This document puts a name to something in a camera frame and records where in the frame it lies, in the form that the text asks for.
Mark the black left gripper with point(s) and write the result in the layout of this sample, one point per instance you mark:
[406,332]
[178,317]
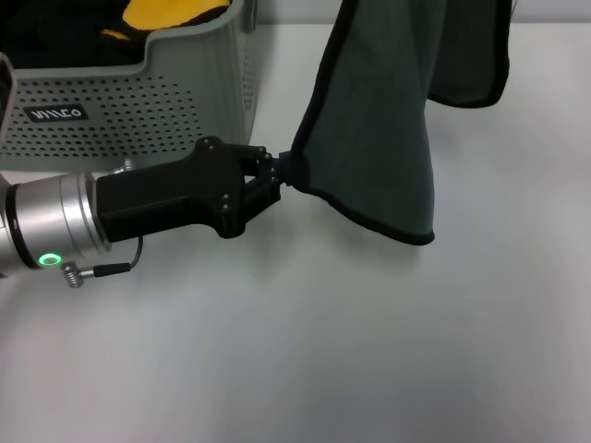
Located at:
[175,194]

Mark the green yellow towel black trim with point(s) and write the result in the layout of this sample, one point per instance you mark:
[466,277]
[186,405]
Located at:
[369,138]

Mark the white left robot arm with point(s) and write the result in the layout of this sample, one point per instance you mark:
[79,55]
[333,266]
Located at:
[46,217]

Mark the grey-green perforated storage box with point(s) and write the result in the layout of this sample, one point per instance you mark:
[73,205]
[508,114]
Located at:
[138,115]

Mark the black folded towel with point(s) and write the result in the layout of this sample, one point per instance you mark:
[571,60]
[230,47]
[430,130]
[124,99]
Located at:
[55,32]

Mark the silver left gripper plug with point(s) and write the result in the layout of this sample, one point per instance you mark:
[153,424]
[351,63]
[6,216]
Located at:
[124,167]

